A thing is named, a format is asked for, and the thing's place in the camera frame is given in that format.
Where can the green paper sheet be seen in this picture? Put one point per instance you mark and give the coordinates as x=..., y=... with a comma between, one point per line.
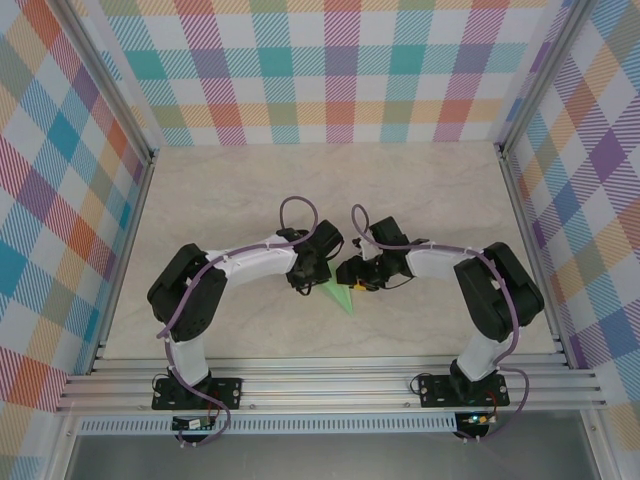
x=342, y=297

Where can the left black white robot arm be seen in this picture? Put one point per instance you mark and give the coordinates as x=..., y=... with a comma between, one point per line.
x=185, y=300

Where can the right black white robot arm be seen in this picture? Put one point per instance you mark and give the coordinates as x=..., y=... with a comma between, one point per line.
x=500, y=295

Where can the circuit board with green light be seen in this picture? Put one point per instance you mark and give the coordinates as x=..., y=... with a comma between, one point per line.
x=477, y=419

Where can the small dark circuit board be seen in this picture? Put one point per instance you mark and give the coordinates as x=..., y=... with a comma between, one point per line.
x=192, y=424

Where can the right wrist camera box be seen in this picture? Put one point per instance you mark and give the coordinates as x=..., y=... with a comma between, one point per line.
x=389, y=232

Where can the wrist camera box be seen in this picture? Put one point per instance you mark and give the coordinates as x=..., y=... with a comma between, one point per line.
x=389, y=232
x=325, y=239

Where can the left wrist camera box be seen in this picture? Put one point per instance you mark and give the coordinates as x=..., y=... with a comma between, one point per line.
x=325, y=239

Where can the aluminium mounting rail beam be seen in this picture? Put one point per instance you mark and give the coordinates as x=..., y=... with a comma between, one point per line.
x=325, y=385

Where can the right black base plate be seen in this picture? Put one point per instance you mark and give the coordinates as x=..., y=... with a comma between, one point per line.
x=435, y=392

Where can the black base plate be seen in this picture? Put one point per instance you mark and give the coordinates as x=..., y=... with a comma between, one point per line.
x=227, y=392
x=435, y=392

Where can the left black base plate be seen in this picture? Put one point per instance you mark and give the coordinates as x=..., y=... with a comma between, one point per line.
x=227, y=392

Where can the aluminium table side rail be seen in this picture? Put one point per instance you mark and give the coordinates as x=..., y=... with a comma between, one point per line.
x=531, y=250
x=127, y=250

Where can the aluminium frame post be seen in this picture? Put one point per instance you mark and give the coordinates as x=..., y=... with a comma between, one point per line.
x=110, y=80
x=543, y=75

